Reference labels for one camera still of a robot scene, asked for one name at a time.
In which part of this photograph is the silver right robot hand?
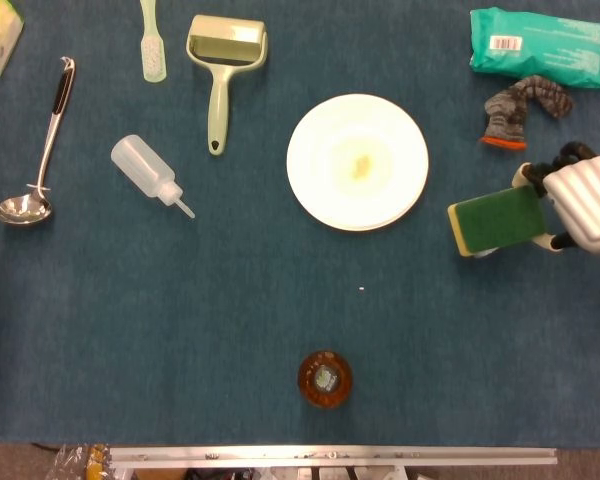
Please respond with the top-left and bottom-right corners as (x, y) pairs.
(512, 141), (600, 274)

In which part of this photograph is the green and yellow sponge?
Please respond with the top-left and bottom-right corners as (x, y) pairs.
(447, 185), (551, 259)

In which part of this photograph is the white round plate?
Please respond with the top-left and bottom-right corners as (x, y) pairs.
(286, 93), (430, 233)

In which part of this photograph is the steel ladle with black grip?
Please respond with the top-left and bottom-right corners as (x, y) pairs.
(0, 56), (77, 227)

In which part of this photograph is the grey striped sock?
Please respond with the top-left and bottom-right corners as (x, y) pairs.
(479, 74), (576, 151)

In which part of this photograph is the green wet wipes pack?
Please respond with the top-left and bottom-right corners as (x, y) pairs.
(468, 7), (600, 91)

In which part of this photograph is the crinkled clear plastic bag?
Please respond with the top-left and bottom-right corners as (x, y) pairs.
(44, 443), (112, 480)

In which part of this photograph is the teal felt table mat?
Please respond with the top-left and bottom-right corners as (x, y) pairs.
(0, 0), (600, 444)

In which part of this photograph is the translucent plastic squeeze bottle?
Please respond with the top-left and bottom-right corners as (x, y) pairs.
(110, 133), (197, 220)

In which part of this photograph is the small pale green brush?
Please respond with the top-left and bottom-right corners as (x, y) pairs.
(139, 0), (169, 83)

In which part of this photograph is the pale green lint roller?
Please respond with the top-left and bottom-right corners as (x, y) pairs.
(185, 14), (269, 157)

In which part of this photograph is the aluminium frame rail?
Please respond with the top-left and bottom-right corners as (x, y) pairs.
(108, 446), (558, 469)

